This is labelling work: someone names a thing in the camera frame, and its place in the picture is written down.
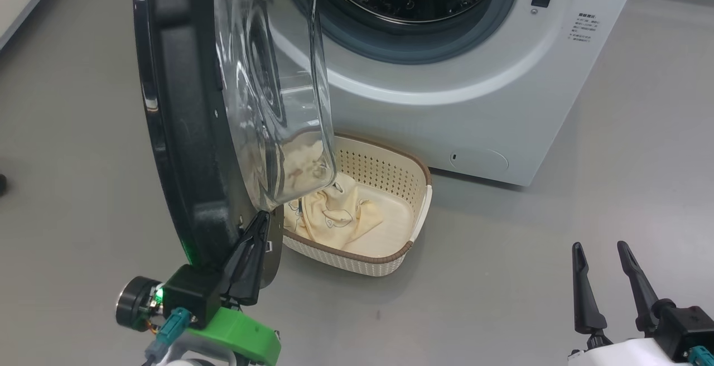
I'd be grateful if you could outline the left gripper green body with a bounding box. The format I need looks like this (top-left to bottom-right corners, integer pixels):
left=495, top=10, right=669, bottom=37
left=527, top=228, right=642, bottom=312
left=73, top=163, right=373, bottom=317
left=187, top=306, right=282, bottom=366

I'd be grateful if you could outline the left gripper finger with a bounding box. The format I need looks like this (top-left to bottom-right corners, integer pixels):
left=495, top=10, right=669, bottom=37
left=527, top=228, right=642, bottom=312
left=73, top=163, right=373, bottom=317
left=220, top=211, right=264, bottom=301
left=237, top=211, right=272, bottom=307

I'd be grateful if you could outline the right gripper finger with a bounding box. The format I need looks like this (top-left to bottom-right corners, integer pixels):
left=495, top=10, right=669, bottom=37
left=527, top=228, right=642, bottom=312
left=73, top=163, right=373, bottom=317
left=616, top=240, right=662, bottom=334
left=572, top=242, right=612, bottom=349

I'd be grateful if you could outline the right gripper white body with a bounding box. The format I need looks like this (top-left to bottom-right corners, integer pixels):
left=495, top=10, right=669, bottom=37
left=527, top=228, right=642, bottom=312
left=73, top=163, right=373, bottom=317
left=568, top=337, right=692, bottom=366

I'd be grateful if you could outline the washing machine glass door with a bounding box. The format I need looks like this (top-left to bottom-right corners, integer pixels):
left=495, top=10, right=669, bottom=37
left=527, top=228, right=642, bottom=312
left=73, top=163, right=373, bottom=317
left=133, top=0, right=337, bottom=291

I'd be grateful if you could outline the white front-load washing machine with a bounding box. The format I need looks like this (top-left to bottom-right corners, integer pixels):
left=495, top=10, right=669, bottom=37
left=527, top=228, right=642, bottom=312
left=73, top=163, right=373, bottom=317
left=268, top=0, right=642, bottom=187

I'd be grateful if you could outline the cream perforated laundry basket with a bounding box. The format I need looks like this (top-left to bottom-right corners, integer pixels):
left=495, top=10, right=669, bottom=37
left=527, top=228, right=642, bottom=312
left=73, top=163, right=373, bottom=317
left=282, top=134, right=433, bottom=277

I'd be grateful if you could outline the oval drain filter cover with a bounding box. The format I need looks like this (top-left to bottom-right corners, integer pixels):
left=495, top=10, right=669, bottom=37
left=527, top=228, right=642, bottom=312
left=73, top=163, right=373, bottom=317
left=449, top=147, right=509, bottom=174

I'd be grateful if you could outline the teal connector left camera cable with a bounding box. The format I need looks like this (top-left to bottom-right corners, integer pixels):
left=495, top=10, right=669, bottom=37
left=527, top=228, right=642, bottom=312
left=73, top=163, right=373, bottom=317
left=144, top=307, right=193, bottom=366

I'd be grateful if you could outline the teal connector camera cable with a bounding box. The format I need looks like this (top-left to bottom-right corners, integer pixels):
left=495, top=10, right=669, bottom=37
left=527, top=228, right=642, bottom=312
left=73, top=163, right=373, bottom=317
left=144, top=307, right=193, bottom=366
left=687, top=346, right=714, bottom=366

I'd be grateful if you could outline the teal connector right camera cable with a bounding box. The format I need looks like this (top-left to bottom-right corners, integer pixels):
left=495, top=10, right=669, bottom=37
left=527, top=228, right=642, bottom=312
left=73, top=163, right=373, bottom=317
left=687, top=346, right=714, bottom=366

